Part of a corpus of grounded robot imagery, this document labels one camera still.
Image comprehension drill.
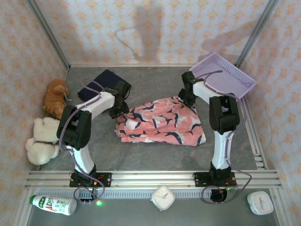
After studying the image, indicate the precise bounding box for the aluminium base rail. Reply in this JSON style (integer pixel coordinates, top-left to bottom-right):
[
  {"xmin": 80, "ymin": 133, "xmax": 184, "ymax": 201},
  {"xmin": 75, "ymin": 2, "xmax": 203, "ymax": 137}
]
[{"xmin": 24, "ymin": 169, "xmax": 282, "ymax": 190}]

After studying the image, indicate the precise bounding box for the aluminium side rail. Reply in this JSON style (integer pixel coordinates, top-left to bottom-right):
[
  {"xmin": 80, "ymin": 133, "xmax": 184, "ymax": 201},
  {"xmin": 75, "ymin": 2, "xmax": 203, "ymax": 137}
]
[{"xmin": 242, "ymin": 96, "xmax": 269, "ymax": 170}]

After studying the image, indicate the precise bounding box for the white plush toy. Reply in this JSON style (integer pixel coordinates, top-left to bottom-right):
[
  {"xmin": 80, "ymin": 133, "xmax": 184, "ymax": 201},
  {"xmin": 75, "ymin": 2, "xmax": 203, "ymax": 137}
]
[{"xmin": 25, "ymin": 117, "xmax": 61, "ymax": 165}]

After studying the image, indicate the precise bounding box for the brown plush toy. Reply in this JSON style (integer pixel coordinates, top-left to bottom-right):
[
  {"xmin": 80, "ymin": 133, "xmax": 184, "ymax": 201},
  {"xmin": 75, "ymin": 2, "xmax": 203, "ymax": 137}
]
[{"xmin": 42, "ymin": 79, "xmax": 70, "ymax": 120}]

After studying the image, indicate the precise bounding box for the white drink bottle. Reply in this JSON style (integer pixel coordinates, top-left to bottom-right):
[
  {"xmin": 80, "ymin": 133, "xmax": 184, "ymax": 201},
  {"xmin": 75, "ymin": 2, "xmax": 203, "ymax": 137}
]
[{"xmin": 29, "ymin": 194, "xmax": 78, "ymax": 216}]

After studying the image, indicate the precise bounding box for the navy blue garment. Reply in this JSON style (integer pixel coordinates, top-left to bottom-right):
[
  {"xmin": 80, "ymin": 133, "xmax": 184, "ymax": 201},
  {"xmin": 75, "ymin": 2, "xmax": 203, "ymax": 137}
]
[{"xmin": 77, "ymin": 69, "xmax": 131, "ymax": 101}]

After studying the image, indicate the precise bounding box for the grey slotted cable duct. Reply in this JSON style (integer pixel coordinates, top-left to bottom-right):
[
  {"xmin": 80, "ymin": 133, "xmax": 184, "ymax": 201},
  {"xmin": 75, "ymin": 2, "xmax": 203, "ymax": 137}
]
[{"xmin": 77, "ymin": 190, "xmax": 212, "ymax": 199}]

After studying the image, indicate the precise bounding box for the white square clock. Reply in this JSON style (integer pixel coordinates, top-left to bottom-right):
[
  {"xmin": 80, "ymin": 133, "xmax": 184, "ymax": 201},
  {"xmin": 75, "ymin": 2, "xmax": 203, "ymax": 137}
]
[
  {"xmin": 246, "ymin": 191, "xmax": 275, "ymax": 215},
  {"xmin": 150, "ymin": 186, "xmax": 175, "ymax": 212}
]

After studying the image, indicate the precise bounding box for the aluminium frame post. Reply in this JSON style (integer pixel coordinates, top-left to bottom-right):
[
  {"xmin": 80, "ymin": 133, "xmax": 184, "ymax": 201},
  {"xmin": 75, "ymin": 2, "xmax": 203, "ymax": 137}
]
[
  {"xmin": 25, "ymin": 0, "xmax": 71, "ymax": 70},
  {"xmin": 236, "ymin": 0, "xmax": 279, "ymax": 68}
]

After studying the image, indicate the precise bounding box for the pink whale print garment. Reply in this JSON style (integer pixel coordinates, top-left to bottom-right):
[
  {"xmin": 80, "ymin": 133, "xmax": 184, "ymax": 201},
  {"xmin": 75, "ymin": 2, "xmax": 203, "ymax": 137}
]
[{"xmin": 115, "ymin": 96, "xmax": 207, "ymax": 146}]

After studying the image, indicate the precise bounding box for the lilac plastic basket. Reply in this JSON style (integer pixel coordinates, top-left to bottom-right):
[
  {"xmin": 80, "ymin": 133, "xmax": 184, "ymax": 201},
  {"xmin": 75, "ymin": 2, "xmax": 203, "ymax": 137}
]
[{"xmin": 189, "ymin": 52, "xmax": 257, "ymax": 99}]

